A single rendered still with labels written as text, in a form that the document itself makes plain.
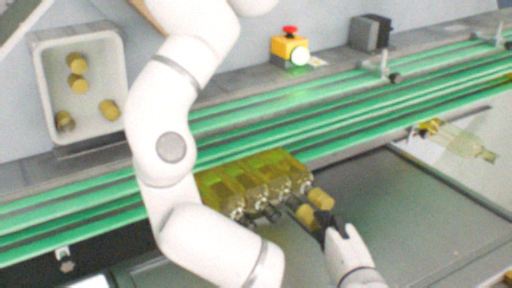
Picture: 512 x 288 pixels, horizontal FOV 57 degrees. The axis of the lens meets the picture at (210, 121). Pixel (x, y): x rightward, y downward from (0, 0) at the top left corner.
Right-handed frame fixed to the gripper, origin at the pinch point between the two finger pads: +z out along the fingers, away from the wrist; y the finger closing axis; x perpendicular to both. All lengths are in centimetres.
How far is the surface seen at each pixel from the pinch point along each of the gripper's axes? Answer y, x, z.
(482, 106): -14, -85, 63
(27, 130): 15, 57, 29
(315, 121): 7.0, -9.8, 29.7
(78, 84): 25, 44, 26
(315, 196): 1.1, -1.5, 8.1
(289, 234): -12.2, 2.2, 13.1
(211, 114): 14.8, 16.5, 25.3
